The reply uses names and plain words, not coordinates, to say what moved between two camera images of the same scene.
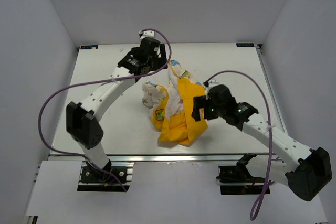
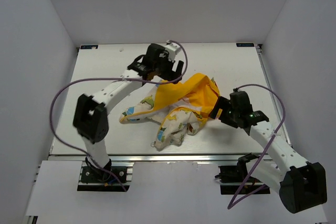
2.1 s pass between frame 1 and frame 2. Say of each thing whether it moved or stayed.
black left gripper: moved
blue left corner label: stayed
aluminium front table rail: stayed
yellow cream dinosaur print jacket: moved
